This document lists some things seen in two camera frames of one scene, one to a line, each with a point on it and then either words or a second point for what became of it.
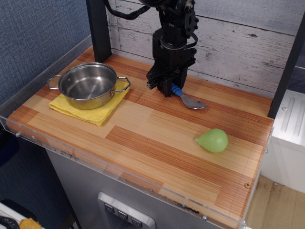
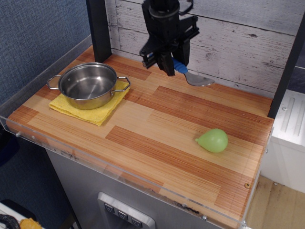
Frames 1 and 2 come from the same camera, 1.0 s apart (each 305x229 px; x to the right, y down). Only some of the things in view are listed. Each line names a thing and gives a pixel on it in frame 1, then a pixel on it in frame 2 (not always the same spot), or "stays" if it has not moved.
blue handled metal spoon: (190, 103) -> (193, 79)
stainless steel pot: (89, 85) stays
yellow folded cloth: (96, 116) stays
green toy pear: (215, 140) stays
